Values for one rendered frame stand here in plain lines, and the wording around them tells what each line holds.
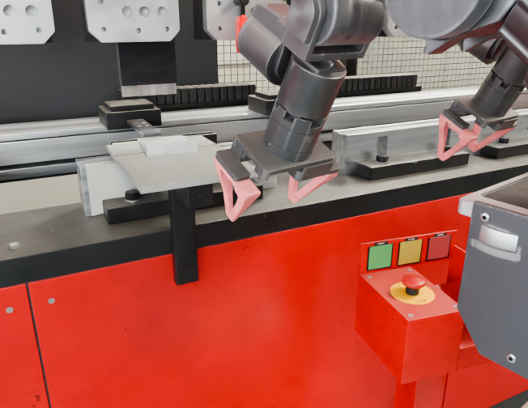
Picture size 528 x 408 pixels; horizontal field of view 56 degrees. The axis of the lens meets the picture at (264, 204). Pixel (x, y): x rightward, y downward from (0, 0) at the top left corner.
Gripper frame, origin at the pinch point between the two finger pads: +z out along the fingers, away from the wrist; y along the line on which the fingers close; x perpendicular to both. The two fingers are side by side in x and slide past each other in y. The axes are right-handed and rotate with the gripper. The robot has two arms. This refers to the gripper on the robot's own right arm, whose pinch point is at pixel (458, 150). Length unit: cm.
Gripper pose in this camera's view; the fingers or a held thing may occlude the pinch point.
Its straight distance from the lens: 92.8
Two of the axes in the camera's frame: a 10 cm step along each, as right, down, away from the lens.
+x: 5.5, 6.7, -5.0
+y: -7.9, 2.2, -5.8
